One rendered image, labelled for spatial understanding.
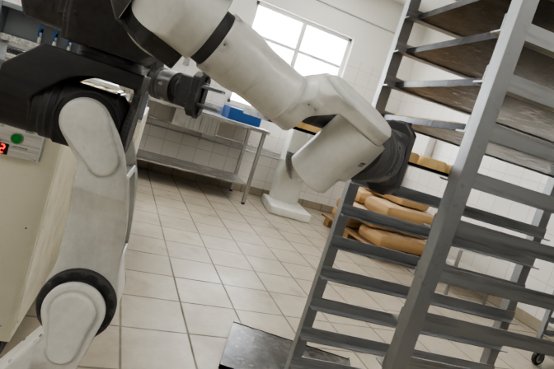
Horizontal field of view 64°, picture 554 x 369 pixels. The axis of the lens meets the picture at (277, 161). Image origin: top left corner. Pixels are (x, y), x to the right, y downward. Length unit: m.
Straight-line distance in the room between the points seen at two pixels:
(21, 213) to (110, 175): 0.80
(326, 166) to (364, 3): 5.80
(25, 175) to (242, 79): 1.19
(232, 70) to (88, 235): 0.54
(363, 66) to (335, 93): 5.77
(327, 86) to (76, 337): 0.67
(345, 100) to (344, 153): 0.07
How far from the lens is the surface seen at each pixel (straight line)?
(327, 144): 0.55
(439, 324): 0.93
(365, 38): 6.29
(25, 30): 2.38
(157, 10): 0.50
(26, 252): 1.67
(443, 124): 0.94
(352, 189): 1.23
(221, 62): 0.48
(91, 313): 0.93
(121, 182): 0.86
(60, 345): 0.97
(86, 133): 0.85
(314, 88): 0.51
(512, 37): 0.85
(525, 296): 1.01
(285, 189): 5.46
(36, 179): 1.60
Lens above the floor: 1.05
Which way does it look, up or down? 5 degrees down
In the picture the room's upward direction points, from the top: 17 degrees clockwise
